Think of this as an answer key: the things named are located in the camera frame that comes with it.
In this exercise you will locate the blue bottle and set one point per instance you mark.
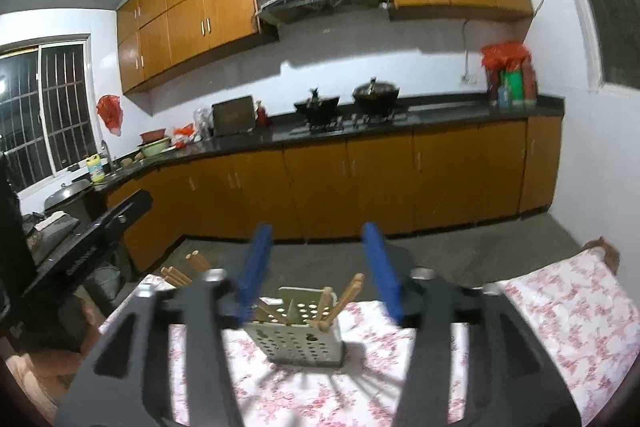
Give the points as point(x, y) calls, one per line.
point(504, 98)

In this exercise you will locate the brown wooden stool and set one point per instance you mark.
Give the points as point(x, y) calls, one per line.
point(605, 252)

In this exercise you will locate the black wok with lid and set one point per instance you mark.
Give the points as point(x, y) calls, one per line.
point(375, 93)

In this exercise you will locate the yellow detergent bottle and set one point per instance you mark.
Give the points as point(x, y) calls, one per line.
point(95, 171)

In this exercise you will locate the wooden wall cabinets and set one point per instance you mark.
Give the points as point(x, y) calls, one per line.
point(225, 12)

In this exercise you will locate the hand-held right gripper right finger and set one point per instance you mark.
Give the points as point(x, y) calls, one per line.
point(380, 267)

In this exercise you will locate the brown cutting board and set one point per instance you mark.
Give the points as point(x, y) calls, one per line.
point(232, 117)

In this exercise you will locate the green basin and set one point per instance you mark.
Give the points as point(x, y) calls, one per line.
point(155, 149)

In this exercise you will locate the gas stove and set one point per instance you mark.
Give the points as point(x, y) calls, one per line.
point(350, 123)

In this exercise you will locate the small red bottle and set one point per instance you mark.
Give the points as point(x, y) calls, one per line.
point(262, 117)

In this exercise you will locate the dark stone countertop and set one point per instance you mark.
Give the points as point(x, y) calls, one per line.
point(450, 112)

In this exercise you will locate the green bottle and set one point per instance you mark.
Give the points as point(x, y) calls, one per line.
point(515, 87)

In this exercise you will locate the clear plastic bag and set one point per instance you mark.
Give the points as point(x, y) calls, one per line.
point(202, 124)

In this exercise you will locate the wooden base cabinets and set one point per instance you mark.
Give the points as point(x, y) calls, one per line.
point(450, 177)

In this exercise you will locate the metal faucet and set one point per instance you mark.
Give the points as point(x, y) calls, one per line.
point(104, 147)

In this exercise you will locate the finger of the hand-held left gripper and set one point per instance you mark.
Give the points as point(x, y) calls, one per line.
point(132, 207)

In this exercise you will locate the dark red bottle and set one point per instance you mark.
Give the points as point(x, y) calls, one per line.
point(492, 84)

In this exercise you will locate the hanging red plastic bag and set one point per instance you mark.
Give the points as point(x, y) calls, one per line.
point(110, 112)

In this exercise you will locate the metal pan lid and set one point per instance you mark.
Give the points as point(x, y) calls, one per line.
point(67, 194)

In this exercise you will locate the black cooking pot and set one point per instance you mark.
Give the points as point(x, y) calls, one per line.
point(317, 104)

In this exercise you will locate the perforated grey chopstick holder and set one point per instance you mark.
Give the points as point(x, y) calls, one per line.
point(300, 342)

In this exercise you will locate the white framed window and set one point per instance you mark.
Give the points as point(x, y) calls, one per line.
point(610, 7)

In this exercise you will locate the barred window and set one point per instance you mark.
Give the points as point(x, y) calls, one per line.
point(50, 117)

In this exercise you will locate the red basin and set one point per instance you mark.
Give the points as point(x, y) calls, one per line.
point(152, 136)

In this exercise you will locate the crumpled red plastic bag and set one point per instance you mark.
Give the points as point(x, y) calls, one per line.
point(182, 133)

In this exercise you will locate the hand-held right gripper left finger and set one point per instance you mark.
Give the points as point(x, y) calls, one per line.
point(255, 267)

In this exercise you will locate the orange plastic bag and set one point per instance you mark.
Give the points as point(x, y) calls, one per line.
point(505, 54)

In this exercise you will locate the white wall outlet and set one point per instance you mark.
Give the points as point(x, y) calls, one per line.
point(468, 80)

